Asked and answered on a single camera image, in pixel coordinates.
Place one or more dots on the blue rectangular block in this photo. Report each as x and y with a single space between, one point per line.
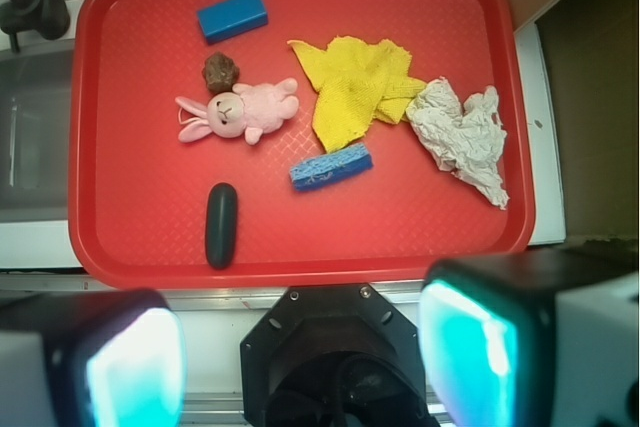
231 18

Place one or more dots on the yellow cloth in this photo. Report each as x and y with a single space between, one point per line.
357 83

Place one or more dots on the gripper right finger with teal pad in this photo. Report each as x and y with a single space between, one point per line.
547 337

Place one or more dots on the blue sponge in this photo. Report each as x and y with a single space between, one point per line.
329 169

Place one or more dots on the red plastic tray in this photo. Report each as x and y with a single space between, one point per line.
138 196

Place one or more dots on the stainless steel sink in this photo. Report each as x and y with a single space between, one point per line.
35 125

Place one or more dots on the crumpled white paper towel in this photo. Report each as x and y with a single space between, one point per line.
464 138

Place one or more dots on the brown lumpy toy rock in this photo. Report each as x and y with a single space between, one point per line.
220 73

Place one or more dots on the pink plush bunny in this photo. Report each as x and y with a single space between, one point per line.
246 111

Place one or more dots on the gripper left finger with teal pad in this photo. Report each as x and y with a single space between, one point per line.
91 359

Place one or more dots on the dark bronze faucet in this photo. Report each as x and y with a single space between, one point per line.
48 18

